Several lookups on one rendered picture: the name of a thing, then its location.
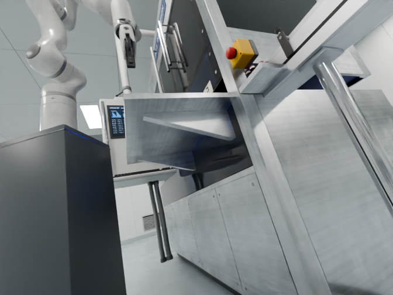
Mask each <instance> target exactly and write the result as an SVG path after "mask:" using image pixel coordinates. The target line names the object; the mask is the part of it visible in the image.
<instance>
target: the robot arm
mask: <svg viewBox="0 0 393 295"><path fill-rule="evenodd" d="M25 1H26V3H27V5H28V7H29V8H30V10H31V11H32V13H33V14H34V16H35V18H36V19H37V21H38V23H39V25H40V34H41V37H40V40H39V41H38V42H36V43H34V44H33V45H31V46H30V47H29V48H28V49H27V51H26V60H27V62H28V63H29V65H30V66H31V67H32V68H33V69H34V70H36V71H37V72H39V73H40V74H42V75H44V76H45V77H47V78H48V79H50V80H51V81H54V83H47V84H45V85H44V86H42V89H41V91H40V131H42V130H45V129H49V128H52V127H55V126H59V125H62V124H66V125H68V126H70V127H72V128H74V129H76V130H78V119H77V101H76V95H77V92H79V91H80V90H81V89H83V88H84V87H85V86H86V84H87V79H86V76H85V74H84V73H83V71H82V70H81V69H80V68H79V67H78V66H76V65H75V64H74V63H73V62H72V61H70V60H69V59H68V58H66V57H65V56H64V55H63V54H61V53H60V52H62V51H63V50H65V49H66V47H67V33H66V32H69V31H72V30H74V28H75V26H76V23H77V12H78V8H79V6H80V5H84V6H85V7H86V8H88V9H90V10H91V11H93V12H95V13H96V14H97V15H99V16H100V17H101V18H102V19H103V20H104V21H105V22H106V23H107V24H108V25H109V26H110V27H111V28H112V29H113V30H114V31H115V35H116V36H117V37H118V39H119V40H120V43H121V48H122V53H123V58H124V60H126V64H127V68H136V63H135V60H136V43H137V42H138V41H140V39H141V37H142V34H141V31H140V29H139V27H138V26H137V24H136V22H135V20H134V18H133V15H132V11H131V7H130V4H129V3H128V1H127V0H112V1H111V0H64V2H65V8H64V7H63V6H62V5H61V3H59V1H58V0H25Z"/></svg>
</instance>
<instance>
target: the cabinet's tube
mask: <svg viewBox="0 0 393 295"><path fill-rule="evenodd" d="M114 33H115V31H114ZM115 41H116V48H117V53H118V60H119V68H120V75H121V80H122V92H121V93H124V94H131V92H132V89H131V87H130V83H129V76H128V72H127V65H126V60H124V58H123V53H122V48H121V43H120V40H119V39H118V37H117V36H116V35H115ZM121 93H119V94H118V95H120V94H121ZM118 95H116V97H118Z"/></svg>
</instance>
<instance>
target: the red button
mask: <svg viewBox="0 0 393 295"><path fill-rule="evenodd" d="M235 53H236V51H235V48H234V47H228V48H227V50H226V58H227V59H228V60H232V59H233V58H234V57H235Z"/></svg>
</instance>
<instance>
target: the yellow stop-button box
mask: <svg viewBox="0 0 393 295"><path fill-rule="evenodd" d="M232 47H234V48H235V51H236V53H235V57H234V58H233V59H232V60H230V62H231V65H232V67H233V68H242V69H249V67H250V66H251V65H252V63H253V62H254V61H255V59H256V58H257V57H258V51H257V49H256V47H255V45H254V42H253V41H252V40H247V39H238V38H237V39H236V40H235V42H234V44H233V45H232Z"/></svg>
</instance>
